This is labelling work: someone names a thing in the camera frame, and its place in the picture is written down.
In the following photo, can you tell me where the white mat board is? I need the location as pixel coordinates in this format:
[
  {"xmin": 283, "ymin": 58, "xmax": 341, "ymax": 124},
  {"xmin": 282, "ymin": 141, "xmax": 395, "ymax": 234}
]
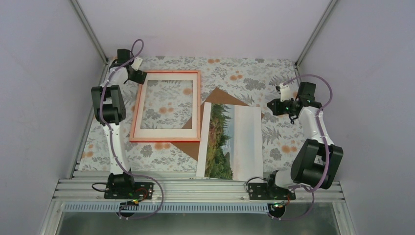
[{"xmin": 133, "ymin": 72, "xmax": 198, "ymax": 139}]

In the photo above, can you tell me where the landscape photo print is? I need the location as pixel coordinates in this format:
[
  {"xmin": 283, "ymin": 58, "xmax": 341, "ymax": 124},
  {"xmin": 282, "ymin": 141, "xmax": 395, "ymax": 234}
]
[{"xmin": 196, "ymin": 104, "xmax": 264, "ymax": 182}]

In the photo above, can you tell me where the brown backing board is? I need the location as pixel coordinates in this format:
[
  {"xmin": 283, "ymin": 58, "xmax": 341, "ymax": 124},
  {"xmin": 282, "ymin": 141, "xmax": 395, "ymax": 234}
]
[{"xmin": 171, "ymin": 88, "xmax": 250, "ymax": 161}]

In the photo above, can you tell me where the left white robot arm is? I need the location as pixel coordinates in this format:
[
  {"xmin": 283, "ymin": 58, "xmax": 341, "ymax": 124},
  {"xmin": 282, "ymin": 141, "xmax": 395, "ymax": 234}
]
[{"xmin": 91, "ymin": 49, "xmax": 146, "ymax": 198}]

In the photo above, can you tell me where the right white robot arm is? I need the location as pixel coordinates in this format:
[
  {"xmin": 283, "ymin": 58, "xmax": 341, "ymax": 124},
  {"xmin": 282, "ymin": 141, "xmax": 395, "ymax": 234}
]
[{"xmin": 265, "ymin": 82, "xmax": 344, "ymax": 199}]

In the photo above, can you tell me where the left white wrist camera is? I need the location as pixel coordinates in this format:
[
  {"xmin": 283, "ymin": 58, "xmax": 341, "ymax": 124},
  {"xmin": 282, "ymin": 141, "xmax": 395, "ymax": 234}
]
[{"xmin": 131, "ymin": 57, "xmax": 143, "ymax": 71}]

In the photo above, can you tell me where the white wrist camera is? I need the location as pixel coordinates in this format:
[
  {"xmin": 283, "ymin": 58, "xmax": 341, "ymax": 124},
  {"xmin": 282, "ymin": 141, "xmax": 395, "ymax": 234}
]
[
  {"xmin": 131, "ymin": 57, "xmax": 143, "ymax": 71},
  {"xmin": 276, "ymin": 83, "xmax": 292, "ymax": 101}
]

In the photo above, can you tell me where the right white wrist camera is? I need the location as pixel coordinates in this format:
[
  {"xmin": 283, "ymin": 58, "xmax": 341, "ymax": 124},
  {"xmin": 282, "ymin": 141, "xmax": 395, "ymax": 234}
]
[{"xmin": 276, "ymin": 83, "xmax": 292, "ymax": 101}]

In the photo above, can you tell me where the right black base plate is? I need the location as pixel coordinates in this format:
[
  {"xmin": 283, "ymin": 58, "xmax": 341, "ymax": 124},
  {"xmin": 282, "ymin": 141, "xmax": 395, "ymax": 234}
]
[{"xmin": 248, "ymin": 183, "xmax": 296, "ymax": 201}]

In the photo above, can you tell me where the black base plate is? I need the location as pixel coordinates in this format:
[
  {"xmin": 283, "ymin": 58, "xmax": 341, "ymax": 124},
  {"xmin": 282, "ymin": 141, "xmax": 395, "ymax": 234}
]
[
  {"xmin": 104, "ymin": 182, "xmax": 154, "ymax": 200},
  {"xmin": 248, "ymin": 183, "xmax": 296, "ymax": 201}
]

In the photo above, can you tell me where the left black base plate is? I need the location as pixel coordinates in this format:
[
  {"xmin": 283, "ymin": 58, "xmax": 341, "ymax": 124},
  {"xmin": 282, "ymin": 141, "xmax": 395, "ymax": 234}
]
[{"xmin": 104, "ymin": 182, "xmax": 154, "ymax": 200}]

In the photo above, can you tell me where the aluminium rail base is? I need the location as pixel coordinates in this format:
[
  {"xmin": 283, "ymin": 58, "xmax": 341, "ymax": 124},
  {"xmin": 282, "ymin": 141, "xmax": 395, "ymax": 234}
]
[{"xmin": 51, "ymin": 168, "xmax": 345, "ymax": 203}]

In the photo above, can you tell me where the grey slotted cable duct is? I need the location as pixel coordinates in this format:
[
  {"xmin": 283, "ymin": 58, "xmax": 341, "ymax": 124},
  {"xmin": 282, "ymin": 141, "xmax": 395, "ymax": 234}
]
[{"xmin": 62, "ymin": 202, "xmax": 269, "ymax": 214}]

